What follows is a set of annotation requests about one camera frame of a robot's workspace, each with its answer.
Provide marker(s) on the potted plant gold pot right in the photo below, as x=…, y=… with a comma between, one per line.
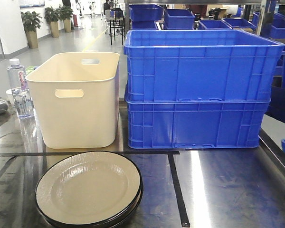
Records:
x=65, y=14

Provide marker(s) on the lower blue plastic crate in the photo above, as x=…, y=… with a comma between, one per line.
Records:
x=194, y=125

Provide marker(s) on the large blue crate shelf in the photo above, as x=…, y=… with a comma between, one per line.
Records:
x=178, y=19

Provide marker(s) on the cream plastic storage bin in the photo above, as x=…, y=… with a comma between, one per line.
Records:
x=76, y=98

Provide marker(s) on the small blue crate background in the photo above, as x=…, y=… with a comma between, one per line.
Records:
x=213, y=24

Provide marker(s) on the blue crate on rack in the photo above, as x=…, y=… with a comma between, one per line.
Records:
x=145, y=12

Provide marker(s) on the upper blue plastic crate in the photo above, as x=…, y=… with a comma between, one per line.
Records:
x=200, y=65

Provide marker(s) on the blue plastic crate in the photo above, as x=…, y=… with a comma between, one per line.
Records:
x=194, y=125
x=200, y=65

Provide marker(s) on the cream plate black rim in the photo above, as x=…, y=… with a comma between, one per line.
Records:
x=88, y=187
x=133, y=209

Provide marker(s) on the clear water bottle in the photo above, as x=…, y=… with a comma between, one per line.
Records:
x=19, y=88

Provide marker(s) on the potted plant gold pot middle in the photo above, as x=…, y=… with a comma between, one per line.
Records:
x=52, y=18

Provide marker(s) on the potted plant gold pot left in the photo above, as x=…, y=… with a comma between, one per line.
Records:
x=31, y=21

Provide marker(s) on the potted plant gold pot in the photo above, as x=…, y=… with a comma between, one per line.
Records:
x=52, y=18
x=31, y=21
x=65, y=14

